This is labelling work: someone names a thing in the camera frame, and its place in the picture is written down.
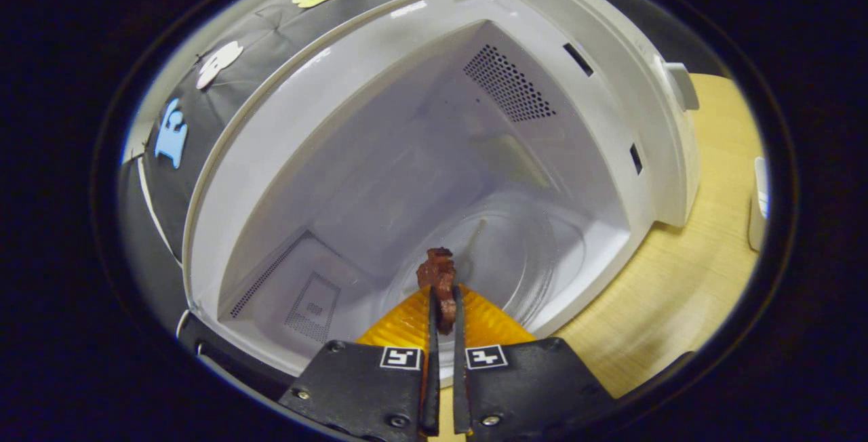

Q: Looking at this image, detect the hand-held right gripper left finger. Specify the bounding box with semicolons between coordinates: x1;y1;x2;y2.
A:
279;284;441;438

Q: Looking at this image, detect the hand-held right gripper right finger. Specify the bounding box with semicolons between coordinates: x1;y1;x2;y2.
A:
451;284;615;441

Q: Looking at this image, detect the brown meat piece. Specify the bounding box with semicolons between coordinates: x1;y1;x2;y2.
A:
416;247;460;336

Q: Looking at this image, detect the white microwave oven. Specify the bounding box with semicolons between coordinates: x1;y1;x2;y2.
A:
176;0;702;402

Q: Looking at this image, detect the small white rectangular dish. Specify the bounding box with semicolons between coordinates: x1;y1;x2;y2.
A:
748;156;771;253

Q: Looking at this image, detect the black backdrop cloth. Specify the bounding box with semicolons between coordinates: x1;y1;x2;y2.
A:
119;0;726;324

